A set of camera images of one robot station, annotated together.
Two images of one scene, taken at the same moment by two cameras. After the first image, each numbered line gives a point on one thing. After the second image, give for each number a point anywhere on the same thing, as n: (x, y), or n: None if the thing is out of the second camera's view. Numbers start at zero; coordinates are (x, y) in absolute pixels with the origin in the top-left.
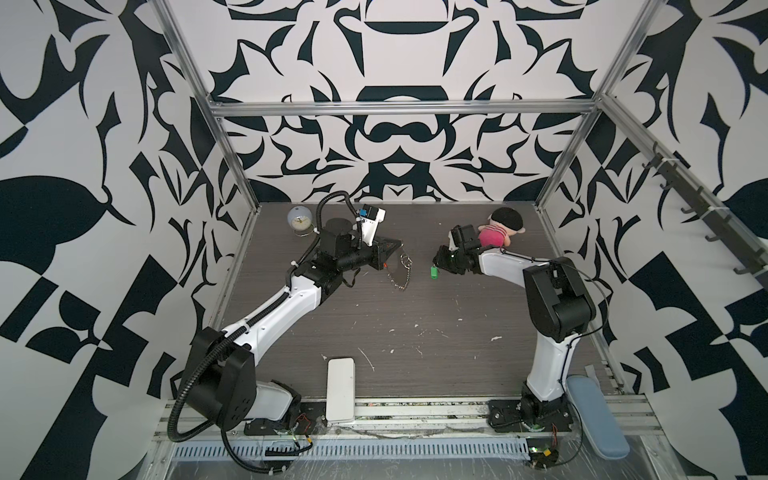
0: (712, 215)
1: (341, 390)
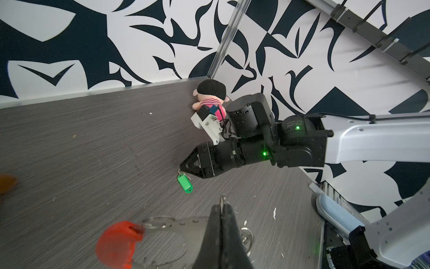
0: (378, 38)
1: None
